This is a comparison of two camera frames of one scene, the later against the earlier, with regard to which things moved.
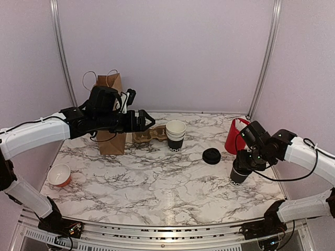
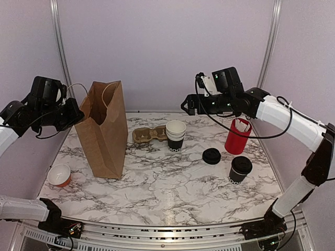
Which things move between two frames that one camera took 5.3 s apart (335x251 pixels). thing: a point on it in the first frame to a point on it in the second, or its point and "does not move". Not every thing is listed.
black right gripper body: (257, 160) to (223, 103)
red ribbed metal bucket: (235, 141) does not move
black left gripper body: (105, 122) to (62, 118)
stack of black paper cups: (176, 132) does not move
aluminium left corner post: (57, 24) does not move
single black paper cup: (236, 178) does not move
